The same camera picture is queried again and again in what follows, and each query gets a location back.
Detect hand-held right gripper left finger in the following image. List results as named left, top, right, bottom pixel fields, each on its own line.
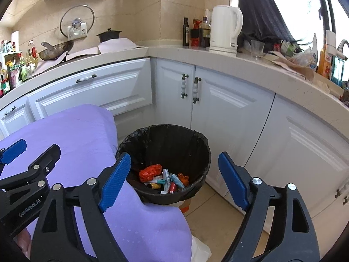
left=29, top=153, right=131, bottom=262

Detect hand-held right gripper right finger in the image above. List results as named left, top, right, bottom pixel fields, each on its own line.
left=218, top=151, right=321, bottom=262

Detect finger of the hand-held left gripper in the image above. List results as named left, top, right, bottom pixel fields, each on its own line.
left=0, top=143, right=61, bottom=195
left=0, top=139, right=28, bottom=166

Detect red plastic bag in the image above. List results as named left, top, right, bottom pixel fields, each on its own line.
left=139, top=164, right=163, bottom=183

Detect orange knotted plastic bag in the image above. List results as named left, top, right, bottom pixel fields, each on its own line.
left=178, top=173, right=191, bottom=188

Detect teal thread spool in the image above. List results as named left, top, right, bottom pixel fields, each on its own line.
left=170, top=174, right=185, bottom=188

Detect black lined waste bin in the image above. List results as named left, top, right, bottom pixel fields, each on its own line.
left=116, top=125, right=212, bottom=206

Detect person's left hand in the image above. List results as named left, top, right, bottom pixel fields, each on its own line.
left=14, top=228, right=31, bottom=258

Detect small white drawer front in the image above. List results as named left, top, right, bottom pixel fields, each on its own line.
left=0, top=95, right=35, bottom=140

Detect purple tablecloth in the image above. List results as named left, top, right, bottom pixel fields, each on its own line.
left=0, top=104, right=193, bottom=262

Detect white plastic bag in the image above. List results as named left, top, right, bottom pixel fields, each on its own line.
left=191, top=235, right=212, bottom=262

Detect group of condiment bottles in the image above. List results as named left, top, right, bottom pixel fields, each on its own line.
left=0, top=40, right=38, bottom=97

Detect wide white drawer front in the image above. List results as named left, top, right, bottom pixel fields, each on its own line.
left=27, top=58, right=154, bottom=121

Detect narrow white cabinet door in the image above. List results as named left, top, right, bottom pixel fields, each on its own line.
left=155, top=59, right=197, bottom=132

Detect white paper sheet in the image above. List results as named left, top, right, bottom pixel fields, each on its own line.
left=32, top=48, right=100, bottom=73
left=97, top=37, right=148, bottom=55

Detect steel wok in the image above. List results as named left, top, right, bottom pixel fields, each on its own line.
left=38, top=40, right=75, bottom=61

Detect brown cardboard sheet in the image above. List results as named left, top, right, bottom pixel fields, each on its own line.
left=268, top=55, right=317, bottom=81

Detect clear glass cup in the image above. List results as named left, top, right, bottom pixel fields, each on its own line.
left=250, top=40, right=265, bottom=61

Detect black lidded pot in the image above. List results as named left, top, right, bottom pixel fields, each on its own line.
left=96, top=28, right=122, bottom=43

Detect clear plastic bag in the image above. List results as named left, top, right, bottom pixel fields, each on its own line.
left=288, top=48, right=318, bottom=69

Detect glass pot lid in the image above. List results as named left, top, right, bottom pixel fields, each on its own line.
left=60, top=4, right=95, bottom=39

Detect green printed packet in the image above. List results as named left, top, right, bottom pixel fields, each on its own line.
left=280, top=41, right=299, bottom=55

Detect dark jar with red label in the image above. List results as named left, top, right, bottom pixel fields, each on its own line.
left=190, top=19, right=202, bottom=49

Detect dark sauce bottle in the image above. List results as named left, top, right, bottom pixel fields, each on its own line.
left=198, top=16, right=211, bottom=48

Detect white electric kettle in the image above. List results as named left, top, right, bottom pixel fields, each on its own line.
left=209, top=5, right=244, bottom=58

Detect white spray bottle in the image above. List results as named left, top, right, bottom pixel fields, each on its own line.
left=310, top=33, right=319, bottom=73

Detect dark olive oil bottle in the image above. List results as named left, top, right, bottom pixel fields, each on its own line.
left=182, top=17, right=190, bottom=47

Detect dark curtain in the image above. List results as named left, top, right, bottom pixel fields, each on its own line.
left=237, top=0, right=297, bottom=43

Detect window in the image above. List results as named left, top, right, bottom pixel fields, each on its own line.
left=262, top=0, right=349, bottom=50

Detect wide drawer handle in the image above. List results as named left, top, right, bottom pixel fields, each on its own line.
left=75, top=74, right=98, bottom=84

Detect white cabinet door handle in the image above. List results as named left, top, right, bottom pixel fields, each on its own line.
left=335, top=182, right=349, bottom=206
left=192, top=77, right=202, bottom=104
left=180, top=73, right=189, bottom=99

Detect white wall socket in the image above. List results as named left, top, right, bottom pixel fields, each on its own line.
left=67, top=19, right=88, bottom=39

